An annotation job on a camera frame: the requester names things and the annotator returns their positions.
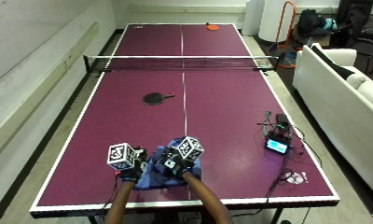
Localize black office chair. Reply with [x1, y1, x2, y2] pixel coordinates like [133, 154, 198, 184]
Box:
[331, 0, 373, 75]

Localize white marker cube on right glove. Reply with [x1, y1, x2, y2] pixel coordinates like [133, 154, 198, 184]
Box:
[176, 135, 206, 162]

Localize orange table tennis paddle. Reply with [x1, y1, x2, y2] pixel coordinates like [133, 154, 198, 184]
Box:
[206, 21, 222, 32]

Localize black backpack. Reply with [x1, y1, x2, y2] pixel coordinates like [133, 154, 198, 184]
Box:
[297, 8, 339, 39]

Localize purple table tennis table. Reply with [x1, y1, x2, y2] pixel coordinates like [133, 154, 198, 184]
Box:
[29, 22, 343, 224]

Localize white marker cube on glove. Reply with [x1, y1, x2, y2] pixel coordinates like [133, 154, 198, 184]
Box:
[176, 135, 206, 162]
[106, 142, 141, 171]

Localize person's left hand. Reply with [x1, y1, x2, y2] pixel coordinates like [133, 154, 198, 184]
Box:
[119, 146, 151, 184]

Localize black table tennis paddle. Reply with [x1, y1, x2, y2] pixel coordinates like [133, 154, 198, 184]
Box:
[142, 91, 178, 106]

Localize recording device with lit screen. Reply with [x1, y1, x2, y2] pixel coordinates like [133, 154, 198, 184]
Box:
[263, 113, 295, 156]

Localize small white round object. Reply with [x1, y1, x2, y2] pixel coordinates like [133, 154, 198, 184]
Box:
[287, 172, 307, 185]

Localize table tennis net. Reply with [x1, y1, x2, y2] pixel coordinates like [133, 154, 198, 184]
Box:
[83, 54, 287, 74]

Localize person's right hand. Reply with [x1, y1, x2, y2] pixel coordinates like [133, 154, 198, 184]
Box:
[159, 147, 190, 179]

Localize white sofa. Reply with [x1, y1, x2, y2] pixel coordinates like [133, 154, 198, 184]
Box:
[292, 43, 373, 203]

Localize white marker cube on left glove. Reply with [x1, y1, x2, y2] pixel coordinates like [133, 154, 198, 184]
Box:
[106, 142, 141, 171]

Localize orange metal frame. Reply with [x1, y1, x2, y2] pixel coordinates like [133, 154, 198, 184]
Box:
[272, 0, 299, 69]

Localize blue cloth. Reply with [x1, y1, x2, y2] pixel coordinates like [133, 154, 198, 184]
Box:
[134, 136, 204, 190]

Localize whiteboard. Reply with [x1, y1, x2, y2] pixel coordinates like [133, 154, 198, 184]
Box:
[0, 0, 98, 90]

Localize white cylindrical column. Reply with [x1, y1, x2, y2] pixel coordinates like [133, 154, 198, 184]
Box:
[258, 0, 297, 43]

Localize black cables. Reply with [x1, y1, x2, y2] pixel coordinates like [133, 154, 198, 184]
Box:
[232, 111, 325, 217]

